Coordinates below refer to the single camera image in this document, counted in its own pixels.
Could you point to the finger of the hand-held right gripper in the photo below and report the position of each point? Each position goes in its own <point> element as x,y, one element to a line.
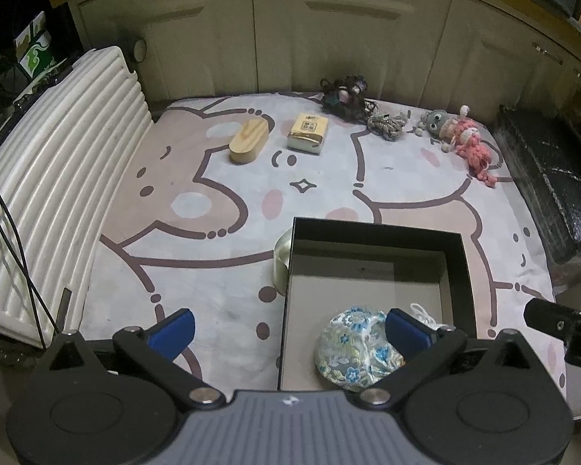
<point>547,317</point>

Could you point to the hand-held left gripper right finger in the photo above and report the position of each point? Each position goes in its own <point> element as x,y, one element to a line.
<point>407,333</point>

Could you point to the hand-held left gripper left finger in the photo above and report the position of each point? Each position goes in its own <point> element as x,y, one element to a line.
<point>172,333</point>

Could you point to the black cardboard box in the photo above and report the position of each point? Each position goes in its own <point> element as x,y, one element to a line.
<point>368,271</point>

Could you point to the grey crochet toy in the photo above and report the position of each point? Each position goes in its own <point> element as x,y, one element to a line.
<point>435,123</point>

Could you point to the brown crochet pouch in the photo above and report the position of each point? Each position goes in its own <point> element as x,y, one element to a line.
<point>346,97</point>

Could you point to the round pale tin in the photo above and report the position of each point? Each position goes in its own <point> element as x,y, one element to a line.
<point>282,261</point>

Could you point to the printed cartoon blanket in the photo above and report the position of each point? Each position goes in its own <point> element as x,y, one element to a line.
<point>319,193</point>

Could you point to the pink crochet doll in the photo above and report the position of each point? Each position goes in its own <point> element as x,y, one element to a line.
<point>469,147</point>

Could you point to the white ribbed suitcase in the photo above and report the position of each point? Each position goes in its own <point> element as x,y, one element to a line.
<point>58,169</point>

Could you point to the oval wooden box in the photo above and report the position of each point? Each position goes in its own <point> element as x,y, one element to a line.
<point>248,143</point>

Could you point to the cream cabinet door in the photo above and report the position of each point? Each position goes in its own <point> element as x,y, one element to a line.
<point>503,68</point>
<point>348,43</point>
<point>198,48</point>

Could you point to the round grey knob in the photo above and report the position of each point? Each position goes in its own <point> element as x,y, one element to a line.
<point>139,49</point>

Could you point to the green and white carton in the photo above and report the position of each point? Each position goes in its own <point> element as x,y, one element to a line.
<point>35,48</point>

